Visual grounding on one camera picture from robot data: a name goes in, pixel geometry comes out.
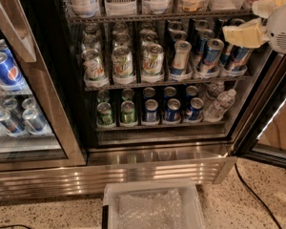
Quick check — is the left glass fridge door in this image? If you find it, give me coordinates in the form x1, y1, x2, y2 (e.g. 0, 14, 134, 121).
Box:
0, 0, 87, 172

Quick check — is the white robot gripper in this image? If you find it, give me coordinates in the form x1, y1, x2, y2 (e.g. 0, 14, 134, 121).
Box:
222, 0, 286, 54

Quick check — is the blue can behind glass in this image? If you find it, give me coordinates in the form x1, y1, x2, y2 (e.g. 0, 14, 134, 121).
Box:
0, 109, 25, 134

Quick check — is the blue pepsi can right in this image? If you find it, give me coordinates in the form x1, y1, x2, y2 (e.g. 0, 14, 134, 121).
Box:
185, 97, 204, 120

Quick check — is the silver can behind glass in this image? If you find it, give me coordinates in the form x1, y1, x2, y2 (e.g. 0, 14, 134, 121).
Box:
22, 108, 47, 132

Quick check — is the white red bull can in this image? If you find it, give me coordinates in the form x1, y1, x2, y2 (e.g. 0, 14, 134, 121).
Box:
171, 40, 192, 75

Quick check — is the black power cable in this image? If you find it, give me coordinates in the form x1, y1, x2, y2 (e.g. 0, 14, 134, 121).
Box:
234, 163, 284, 229

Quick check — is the open right fridge door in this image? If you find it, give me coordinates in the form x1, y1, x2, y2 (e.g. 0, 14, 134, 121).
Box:
235, 56, 286, 168

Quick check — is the front left 7up can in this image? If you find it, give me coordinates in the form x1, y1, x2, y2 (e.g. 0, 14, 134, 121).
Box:
81, 49, 105, 81

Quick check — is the front middle 7up can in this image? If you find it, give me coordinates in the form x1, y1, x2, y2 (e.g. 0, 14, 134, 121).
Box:
112, 46, 133, 77

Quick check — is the green can front right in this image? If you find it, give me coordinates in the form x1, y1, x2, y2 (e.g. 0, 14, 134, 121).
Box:
121, 100, 135, 124

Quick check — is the bubble wrap sheet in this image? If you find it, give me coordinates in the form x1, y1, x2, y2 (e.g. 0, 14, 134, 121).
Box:
118, 189, 185, 229

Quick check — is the green can front left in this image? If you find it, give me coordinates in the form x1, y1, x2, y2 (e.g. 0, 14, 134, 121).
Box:
97, 102, 113, 125

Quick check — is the blue pepsi can middle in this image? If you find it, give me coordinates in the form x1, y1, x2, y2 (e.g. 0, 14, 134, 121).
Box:
164, 98, 181, 122

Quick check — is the empty white basket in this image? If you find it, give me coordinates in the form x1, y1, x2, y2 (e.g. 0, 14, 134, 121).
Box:
105, 0, 137, 16

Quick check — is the blue pepsi can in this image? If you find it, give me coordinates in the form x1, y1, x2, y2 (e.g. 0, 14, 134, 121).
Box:
164, 98, 181, 122
185, 97, 204, 120
143, 99, 158, 122

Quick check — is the clear plastic bin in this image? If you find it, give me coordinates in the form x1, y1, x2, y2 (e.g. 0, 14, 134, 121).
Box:
102, 178, 206, 229

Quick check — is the front water bottle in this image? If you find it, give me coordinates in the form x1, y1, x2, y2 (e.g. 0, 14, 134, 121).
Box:
204, 89, 236, 122

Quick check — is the large pepsi can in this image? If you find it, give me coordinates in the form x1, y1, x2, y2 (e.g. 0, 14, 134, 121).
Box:
0, 52, 24, 86

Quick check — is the blue red bull can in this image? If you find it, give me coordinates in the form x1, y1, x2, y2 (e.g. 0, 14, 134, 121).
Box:
198, 38, 224, 73

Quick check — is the green can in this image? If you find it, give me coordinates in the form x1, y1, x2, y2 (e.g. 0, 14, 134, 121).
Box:
121, 100, 135, 124
97, 102, 113, 125

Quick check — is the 7up can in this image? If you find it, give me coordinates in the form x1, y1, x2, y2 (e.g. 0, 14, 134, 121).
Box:
81, 49, 105, 81
142, 43, 164, 75
112, 46, 133, 77

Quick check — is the stainless steel fridge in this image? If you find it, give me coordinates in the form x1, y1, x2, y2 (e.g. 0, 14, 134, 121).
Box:
0, 0, 286, 200

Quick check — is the blue pepsi can left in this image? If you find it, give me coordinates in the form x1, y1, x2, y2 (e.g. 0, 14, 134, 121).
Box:
143, 99, 158, 122

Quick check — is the right red bull can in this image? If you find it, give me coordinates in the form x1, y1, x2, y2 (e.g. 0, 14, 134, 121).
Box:
225, 47, 252, 72

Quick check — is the front right 7up can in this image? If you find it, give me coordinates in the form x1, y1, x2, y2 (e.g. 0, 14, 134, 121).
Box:
142, 43, 164, 75

